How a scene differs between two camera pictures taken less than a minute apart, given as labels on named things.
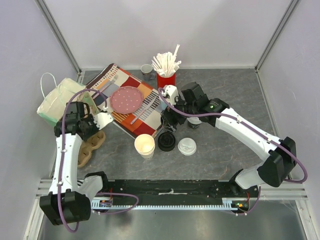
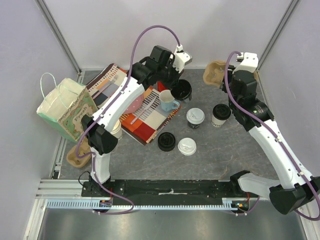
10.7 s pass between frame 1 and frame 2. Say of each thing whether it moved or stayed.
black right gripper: moved
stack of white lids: stayed
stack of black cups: moved
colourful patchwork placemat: stayed
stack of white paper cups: moved
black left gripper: moved
